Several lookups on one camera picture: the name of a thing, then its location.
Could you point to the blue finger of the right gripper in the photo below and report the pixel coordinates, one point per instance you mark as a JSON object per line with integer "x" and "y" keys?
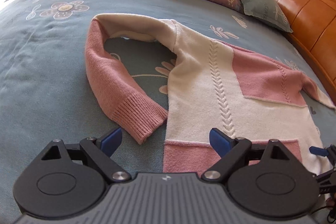
{"x": 319, "y": 151}

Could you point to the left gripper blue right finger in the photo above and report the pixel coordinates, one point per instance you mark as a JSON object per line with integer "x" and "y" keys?
{"x": 233, "y": 156}

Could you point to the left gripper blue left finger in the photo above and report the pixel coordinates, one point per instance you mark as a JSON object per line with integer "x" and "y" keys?
{"x": 98, "y": 153}

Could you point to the pink and cream knit sweater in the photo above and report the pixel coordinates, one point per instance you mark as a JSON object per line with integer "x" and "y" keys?
{"x": 211, "y": 84}

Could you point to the blue floral bed sheet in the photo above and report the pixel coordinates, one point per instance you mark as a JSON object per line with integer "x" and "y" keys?
{"x": 45, "y": 93}

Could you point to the orange wooden headboard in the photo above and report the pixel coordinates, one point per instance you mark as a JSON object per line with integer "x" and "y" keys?
{"x": 313, "y": 25}

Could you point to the blue-green flowers pillow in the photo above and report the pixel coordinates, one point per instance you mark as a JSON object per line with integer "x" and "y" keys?
{"x": 268, "y": 12}

